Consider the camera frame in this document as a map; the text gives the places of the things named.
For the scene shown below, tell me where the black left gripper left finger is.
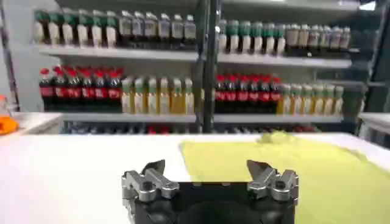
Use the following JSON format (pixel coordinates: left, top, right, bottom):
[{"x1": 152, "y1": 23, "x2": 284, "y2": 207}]
[{"x1": 121, "y1": 159, "x2": 180, "y2": 209}]

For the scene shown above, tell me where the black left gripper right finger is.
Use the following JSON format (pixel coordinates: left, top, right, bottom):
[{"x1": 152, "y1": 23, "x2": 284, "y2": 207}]
[{"x1": 246, "y1": 159, "x2": 300, "y2": 206}]

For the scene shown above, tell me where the yellow-green cloth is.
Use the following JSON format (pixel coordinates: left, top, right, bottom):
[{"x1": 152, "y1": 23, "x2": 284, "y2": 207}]
[{"x1": 179, "y1": 130, "x2": 390, "y2": 224}]

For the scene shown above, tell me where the white side table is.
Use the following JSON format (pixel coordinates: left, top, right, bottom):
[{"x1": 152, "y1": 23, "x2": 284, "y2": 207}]
[
  {"x1": 9, "y1": 111, "x2": 64, "y2": 136},
  {"x1": 358, "y1": 111, "x2": 390, "y2": 136}
]

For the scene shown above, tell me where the shelf rack with bottles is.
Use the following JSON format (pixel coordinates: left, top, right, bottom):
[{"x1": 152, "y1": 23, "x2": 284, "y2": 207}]
[{"x1": 32, "y1": 0, "x2": 371, "y2": 135}]

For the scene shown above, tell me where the orange object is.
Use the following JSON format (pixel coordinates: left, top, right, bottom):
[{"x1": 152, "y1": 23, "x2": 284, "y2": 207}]
[{"x1": 0, "y1": 115, "x2": 20, "y2": 136}]

